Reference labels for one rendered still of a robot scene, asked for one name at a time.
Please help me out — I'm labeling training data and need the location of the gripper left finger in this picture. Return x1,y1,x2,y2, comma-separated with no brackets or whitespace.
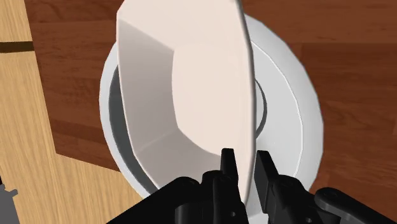
106,148,250,224

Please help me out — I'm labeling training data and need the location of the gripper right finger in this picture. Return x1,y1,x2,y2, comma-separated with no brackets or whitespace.
254,150,397,224

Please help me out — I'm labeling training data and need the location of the cream white bowl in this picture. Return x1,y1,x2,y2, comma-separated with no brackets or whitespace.
116,0,257,208

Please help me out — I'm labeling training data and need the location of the white round plate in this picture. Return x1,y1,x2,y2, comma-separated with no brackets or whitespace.
99,13,324,224

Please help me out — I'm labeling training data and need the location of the grey object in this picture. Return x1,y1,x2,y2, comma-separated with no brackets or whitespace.
0,176,20,224

